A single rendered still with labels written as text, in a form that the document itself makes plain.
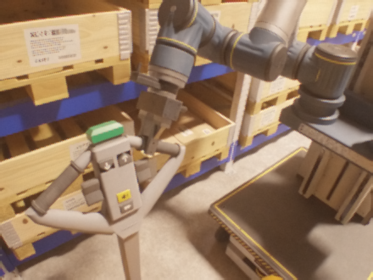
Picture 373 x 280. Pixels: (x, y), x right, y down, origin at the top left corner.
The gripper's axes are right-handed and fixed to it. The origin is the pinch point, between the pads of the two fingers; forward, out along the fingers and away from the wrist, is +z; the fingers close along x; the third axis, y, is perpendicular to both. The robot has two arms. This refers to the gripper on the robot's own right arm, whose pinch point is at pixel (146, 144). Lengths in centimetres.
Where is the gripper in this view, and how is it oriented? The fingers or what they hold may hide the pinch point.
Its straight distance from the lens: 73.1
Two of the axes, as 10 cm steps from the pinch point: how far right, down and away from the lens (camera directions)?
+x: -6.1, -2.6, 7.5
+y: 7.3, 1.7, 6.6
